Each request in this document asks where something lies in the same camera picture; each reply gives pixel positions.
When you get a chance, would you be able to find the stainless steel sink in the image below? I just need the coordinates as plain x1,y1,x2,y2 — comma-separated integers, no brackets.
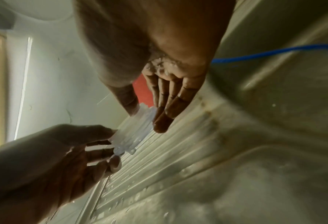
39,0,328,224

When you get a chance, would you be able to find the person's right hand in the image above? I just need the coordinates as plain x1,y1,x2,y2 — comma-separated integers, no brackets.
74,0,237,134

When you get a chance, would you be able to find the under-cabinet light strip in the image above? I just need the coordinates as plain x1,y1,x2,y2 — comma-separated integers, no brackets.
14,37,34,141

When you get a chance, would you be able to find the clear plastic lid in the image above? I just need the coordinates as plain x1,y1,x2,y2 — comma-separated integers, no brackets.
110,103,158,156

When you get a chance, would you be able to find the thin blue tube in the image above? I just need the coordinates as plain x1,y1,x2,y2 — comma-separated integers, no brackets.
210,44,328,65

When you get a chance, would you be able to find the pink steel tumbler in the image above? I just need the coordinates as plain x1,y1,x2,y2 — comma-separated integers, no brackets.
131,73,154,108

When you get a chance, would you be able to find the person's left hand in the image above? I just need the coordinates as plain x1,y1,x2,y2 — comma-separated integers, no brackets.
0,123,123,224

